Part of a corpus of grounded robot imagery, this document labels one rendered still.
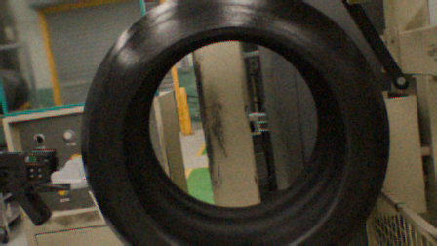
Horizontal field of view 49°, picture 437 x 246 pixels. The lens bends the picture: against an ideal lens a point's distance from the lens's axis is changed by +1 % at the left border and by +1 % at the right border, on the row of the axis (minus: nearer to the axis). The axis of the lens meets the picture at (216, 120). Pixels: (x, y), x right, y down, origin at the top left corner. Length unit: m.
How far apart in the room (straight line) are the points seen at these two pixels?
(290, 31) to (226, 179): 0.56
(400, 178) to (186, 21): 0.71
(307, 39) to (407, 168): 0.55
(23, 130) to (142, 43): 1.04
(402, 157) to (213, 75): 0.52
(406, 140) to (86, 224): 1.11
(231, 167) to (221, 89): 0.21
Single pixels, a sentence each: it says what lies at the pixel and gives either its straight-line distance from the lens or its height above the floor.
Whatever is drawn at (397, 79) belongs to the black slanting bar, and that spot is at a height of 1.24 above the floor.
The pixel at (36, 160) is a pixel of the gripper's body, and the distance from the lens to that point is 1.04.
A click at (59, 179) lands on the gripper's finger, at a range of 1.04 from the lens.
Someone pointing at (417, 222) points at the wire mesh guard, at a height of 1.00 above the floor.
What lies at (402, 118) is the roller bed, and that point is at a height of 1.15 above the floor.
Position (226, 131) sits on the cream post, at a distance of 1.26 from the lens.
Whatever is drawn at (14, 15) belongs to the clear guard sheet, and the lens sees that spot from 1.80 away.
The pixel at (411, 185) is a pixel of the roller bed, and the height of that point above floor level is 0.97.
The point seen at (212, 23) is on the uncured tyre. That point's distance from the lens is 0.84.
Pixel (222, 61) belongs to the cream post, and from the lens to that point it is 1.25.
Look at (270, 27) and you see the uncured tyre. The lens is 0.84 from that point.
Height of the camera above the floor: 1.34
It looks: 7 degrees down
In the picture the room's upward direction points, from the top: 8 degrees counter-clockwise
